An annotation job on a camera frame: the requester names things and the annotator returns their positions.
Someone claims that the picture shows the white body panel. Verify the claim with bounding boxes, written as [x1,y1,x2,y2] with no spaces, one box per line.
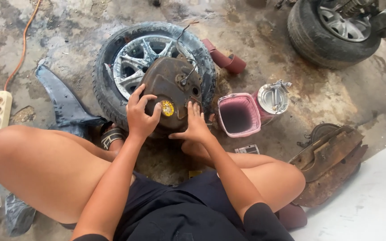
[288,133,386,241]

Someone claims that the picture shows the dark blue fender panel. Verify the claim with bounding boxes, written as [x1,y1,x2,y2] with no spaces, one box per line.
[35,64,108,138]

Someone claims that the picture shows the black wire on tank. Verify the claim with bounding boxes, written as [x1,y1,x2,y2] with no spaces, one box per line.
[176,21,201,86]

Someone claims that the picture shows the person's right hand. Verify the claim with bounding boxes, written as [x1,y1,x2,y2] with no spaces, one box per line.
[168,101,214,143]

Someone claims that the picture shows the orange cable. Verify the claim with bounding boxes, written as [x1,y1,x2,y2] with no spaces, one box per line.
[4,0,42,91]

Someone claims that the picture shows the red sandpaper roll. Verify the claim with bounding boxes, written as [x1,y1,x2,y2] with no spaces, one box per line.
[201,38,247,75]

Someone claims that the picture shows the tire with silver alloy wheel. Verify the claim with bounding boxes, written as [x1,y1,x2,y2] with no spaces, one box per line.
[287,0,383,70]

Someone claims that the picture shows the tire with painted alloy wheel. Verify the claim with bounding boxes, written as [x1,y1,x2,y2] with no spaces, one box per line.
[92,21,217,133]

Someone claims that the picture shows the small grey metal plate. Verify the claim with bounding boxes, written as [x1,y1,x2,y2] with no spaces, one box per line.
[235,144,260,155]

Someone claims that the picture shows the person's leg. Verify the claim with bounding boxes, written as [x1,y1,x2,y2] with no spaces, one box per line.
[181,140,306,213]
[0,125,136,225]

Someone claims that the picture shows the beige power strip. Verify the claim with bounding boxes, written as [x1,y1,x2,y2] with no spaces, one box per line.
[0,90,13,130]

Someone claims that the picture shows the yellow round tank cap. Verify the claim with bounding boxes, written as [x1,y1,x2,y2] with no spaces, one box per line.
[161,100,175,117]

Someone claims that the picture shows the black striped sandal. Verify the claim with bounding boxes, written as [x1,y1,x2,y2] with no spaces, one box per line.
[100,121,126,151]

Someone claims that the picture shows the pink plastic basket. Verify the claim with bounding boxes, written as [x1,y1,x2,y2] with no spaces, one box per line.
[217,93,262,138]

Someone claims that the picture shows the grey plastic bag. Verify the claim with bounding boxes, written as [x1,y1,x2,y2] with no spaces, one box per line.
[5,193,37,237]

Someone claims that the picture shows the person's black clothing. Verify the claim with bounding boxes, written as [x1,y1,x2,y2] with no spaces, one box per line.
[61,169,296,241]

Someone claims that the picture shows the rusty metal body parts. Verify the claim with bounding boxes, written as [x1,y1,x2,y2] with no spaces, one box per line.
[288,123,369,208]

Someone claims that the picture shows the person's right leg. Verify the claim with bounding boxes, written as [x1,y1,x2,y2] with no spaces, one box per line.
[181,140,306,213]

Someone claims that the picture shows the person's left leg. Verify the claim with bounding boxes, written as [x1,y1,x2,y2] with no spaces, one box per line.
[0,125,136,225]

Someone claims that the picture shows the rusty brown metal tank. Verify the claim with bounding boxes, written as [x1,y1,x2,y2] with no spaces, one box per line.
[139,56,203,138]

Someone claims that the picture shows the pink spray gun cup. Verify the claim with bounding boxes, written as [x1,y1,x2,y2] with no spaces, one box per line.
[252,80,293,126]

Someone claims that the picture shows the person's left hand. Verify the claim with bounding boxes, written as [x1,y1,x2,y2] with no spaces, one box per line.
[126,84,162,138]

